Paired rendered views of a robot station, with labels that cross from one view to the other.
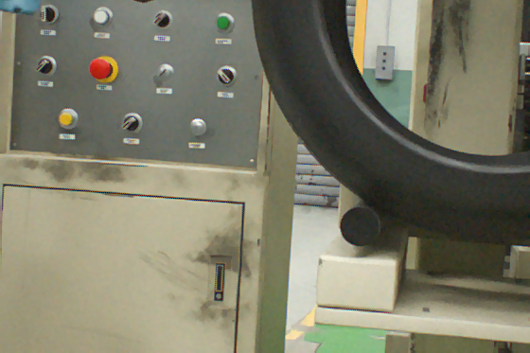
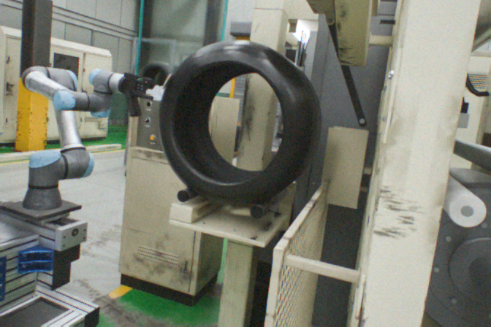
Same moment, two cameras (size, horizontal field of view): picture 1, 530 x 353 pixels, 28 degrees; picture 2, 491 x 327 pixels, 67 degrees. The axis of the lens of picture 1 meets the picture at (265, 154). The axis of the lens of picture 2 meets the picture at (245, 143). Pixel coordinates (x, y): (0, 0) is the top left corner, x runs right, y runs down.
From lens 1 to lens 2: 0.56 m
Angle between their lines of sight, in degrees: 9
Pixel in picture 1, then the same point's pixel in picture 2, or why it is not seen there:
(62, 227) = (148, 172)
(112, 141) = not seen: hidden behind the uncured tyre
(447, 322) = (205, 228)
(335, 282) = (174, 212)
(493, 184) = (218, 188)
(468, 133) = (249, 160)
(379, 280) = (187, 213)
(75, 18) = (156, 105)
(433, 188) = (202, 187)
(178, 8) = not seen: hidden behind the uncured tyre
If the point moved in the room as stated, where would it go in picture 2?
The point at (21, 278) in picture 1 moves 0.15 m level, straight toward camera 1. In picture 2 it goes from (135, 187) to (129, 193)
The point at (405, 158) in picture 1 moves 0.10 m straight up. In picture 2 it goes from (193, 177) to (196, 149)
